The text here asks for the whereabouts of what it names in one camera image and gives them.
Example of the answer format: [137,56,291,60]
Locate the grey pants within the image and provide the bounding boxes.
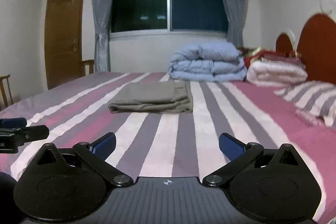
[108,81,193,113]

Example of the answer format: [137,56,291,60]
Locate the wooden chair at left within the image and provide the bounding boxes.
[0,75,14,108]

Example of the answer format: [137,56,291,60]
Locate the pink white folded blanket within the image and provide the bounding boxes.
[247,61,307,87]

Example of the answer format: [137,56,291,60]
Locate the wooden chair near door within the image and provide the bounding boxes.
[80,59,95,76]

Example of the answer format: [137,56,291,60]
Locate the striped pillow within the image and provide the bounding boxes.
[274,81,335,128]

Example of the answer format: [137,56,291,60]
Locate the light blue folded duvet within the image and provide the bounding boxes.
[168,42,247,82]

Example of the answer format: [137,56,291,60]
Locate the red folded cloth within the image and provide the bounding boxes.
[238,47,305,69]

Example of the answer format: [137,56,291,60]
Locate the brown wooden door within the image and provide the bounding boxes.
[45,0,84,89]

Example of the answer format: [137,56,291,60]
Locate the red wooden headboard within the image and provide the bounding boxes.
[276,13,336,84]

